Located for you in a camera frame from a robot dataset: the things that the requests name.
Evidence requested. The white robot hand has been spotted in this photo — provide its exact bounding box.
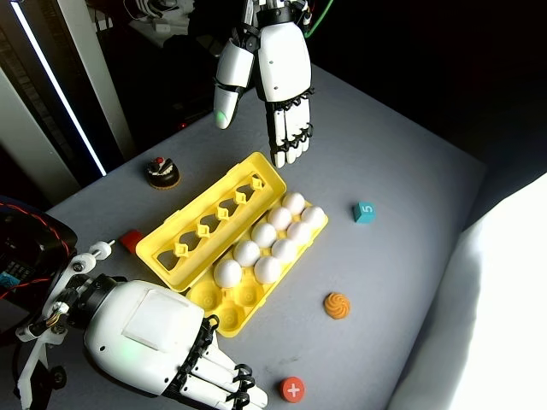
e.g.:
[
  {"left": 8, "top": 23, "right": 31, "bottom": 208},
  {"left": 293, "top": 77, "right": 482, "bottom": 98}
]
[
  {"left": 83, "top": 279, "right": 269, "bottom": 410},
  {"left": 212, "top": 21, "right": 315, "bottom": 169}
]

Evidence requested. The yellow plastic egg carton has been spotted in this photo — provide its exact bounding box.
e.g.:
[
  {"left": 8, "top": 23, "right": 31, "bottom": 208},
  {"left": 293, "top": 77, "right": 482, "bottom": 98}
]
[{"left": 135, "top": 152, "right": 330, "bottom": 338}]

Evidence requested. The red toy block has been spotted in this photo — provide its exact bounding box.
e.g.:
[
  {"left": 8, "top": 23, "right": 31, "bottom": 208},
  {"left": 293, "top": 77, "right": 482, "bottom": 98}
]
[{"left": 119, "top": 229, "right": 145, "bottom": 254}]

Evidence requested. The grey table cloth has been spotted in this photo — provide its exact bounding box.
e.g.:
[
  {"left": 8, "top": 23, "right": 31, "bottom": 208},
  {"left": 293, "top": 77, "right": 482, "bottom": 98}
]
[{"left": 0, "top": 63, "right": 488, "bottom": 410}]

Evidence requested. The red plus sign disc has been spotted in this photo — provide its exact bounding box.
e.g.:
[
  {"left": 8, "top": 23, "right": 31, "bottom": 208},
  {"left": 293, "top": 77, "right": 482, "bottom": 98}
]
[{"left": 279, "top": 376, "right": 307, "bottom": 403}]

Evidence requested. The toy chocolate cake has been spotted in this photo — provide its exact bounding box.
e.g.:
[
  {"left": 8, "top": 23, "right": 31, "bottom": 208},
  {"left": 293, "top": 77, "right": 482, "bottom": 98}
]
[{"left": 145, "top": 156, "right": 181, "bottom": 190}]

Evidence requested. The teal number five cube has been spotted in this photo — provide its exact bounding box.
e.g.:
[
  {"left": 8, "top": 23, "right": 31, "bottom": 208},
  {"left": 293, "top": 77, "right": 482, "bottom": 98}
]
[{"left": 352, "top": 201, "right": 378, "bottom": 224}]

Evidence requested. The orange swirl toy cookie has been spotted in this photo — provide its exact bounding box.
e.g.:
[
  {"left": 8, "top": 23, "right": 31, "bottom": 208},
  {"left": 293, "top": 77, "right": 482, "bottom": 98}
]
[{"left": 323, "top": 291, "right": 351, "bottom": 320}]

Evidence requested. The white light strip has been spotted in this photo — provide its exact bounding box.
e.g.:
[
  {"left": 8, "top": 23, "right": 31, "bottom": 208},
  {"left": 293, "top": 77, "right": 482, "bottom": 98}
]
[{"left": 9, "top": 0, "right": 108, "bottom": 178}]

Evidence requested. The white fabric sheet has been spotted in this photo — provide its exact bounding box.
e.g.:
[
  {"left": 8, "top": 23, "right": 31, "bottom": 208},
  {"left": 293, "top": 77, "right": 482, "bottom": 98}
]
[{"left": 386, "top": 170, "right": 547, "bottom": 410}]

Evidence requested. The green cable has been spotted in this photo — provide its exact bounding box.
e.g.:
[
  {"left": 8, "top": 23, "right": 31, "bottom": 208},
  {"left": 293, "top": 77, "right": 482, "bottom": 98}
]
[{"left": 305, "top": 0, "right": 334, "bottom": 38}]

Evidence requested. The white upright post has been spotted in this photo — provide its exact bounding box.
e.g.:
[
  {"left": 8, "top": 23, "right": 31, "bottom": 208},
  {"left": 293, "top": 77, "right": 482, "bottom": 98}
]
[{"left": 56, "top": 0, "right": 138, "bottom": 162}]

